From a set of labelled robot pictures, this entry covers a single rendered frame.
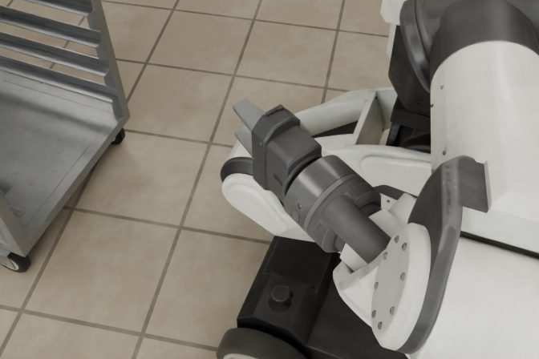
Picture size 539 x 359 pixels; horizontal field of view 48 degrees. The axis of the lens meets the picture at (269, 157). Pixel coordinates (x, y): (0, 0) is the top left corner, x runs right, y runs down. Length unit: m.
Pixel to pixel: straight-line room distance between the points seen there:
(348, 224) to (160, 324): 0.93
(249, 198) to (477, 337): 0.79
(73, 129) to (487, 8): 1.31
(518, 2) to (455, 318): 0.28
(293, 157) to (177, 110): 1.23
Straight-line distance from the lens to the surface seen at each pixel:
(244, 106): 0.73
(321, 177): 0.64
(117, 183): 1.72
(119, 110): 1.66
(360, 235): 0.59
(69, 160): 1.60
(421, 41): 0.55
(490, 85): 0.44
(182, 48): 2.09
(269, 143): 0.68
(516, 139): 0.40
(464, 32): 0.50
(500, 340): 0.37
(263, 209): 1.12
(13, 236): 1.43
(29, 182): 1.59
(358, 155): 0.95
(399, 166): 0.93
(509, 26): 0.51
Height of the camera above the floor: 1.32
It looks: 50 degrees down
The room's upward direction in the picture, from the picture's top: straight up
